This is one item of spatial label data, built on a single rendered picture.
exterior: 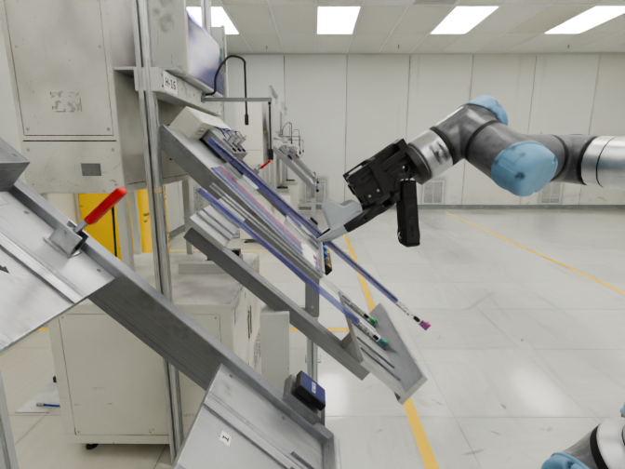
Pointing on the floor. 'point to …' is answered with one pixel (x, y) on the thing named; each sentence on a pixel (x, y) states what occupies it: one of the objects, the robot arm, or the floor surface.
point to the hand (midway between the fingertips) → (325, 238)
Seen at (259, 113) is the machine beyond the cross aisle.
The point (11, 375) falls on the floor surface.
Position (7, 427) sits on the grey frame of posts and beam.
